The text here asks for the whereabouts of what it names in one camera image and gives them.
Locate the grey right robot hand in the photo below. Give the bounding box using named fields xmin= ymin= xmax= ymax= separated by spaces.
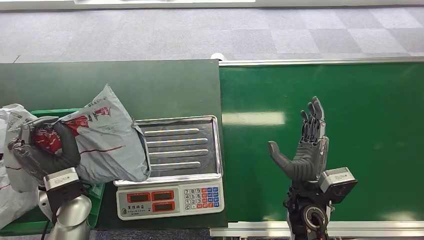
xmin=267 ymin=95 xmax=330 ymax=184

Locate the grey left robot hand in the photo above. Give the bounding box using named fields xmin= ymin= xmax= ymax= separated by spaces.
xmin=7 ymin=115 xmax=82 ymax=183

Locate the large grey red-printed mailer package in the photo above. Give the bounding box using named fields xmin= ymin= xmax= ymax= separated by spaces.
xmin=0 ymin=155 xmax=42 ymax=230

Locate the green conveyor belt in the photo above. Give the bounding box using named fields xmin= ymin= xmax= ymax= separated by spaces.
xmin=218 ymin=61 xmax=424 ymax=222

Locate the plain white mailer bag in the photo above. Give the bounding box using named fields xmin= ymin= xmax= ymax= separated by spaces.
xmin=0 ymin=103 xmax=36 ymax=157

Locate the green plastic crate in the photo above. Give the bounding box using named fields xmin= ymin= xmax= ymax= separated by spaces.
xmin=0 ymin=107 xmax=107 ymax=237

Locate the stainless steel scale tray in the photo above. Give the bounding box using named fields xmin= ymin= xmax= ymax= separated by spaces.
xmin=113 ymin=114 xmax=224 ymax=187

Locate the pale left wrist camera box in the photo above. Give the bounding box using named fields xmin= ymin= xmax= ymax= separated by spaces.
xmin=42 ymin=167 xmax=84 ymax=214

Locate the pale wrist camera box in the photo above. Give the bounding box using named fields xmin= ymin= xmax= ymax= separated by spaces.
xmin=317 ymin=166 xmax=359 ymax=205
xmin=42 ymin=167 xmax=84 ymax=214

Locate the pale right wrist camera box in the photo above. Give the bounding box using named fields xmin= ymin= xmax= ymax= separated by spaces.
xmin=317 ymin=166 xmax=359 ymax=205

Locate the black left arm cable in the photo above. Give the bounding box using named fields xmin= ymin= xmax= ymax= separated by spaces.
xmin=40 ymin=216 xmax=57 ymax=240

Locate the wide aluminium conveyor rail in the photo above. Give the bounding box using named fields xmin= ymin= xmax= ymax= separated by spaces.
xmin=209 ymin=219 xmax=424 ymax=238

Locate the thin aluminium conveyor rail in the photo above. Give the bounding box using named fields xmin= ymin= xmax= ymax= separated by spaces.
xmin=218 ymin=56 xmax=424 ymax=67

